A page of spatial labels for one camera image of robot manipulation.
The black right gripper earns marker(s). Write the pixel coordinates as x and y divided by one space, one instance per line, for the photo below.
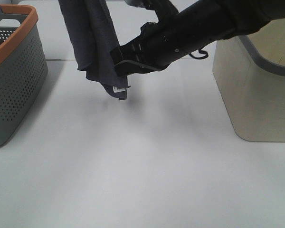
153 50

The dark grey towel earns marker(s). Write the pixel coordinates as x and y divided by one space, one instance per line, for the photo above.
93 37

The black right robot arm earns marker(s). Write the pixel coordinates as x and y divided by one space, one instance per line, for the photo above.
179 33

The beige basket grey rim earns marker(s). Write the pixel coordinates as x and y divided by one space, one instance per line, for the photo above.
253 90

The grey perforated basket orange rim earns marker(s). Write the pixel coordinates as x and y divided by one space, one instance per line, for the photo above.
23 67

